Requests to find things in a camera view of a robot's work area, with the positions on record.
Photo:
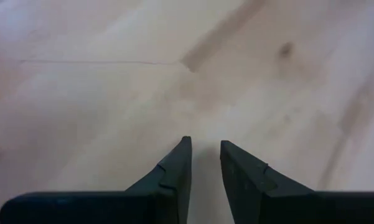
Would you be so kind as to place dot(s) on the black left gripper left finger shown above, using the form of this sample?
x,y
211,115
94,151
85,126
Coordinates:
x,y
168,186

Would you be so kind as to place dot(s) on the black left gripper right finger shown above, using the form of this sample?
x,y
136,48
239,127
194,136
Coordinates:
x,y
252,189

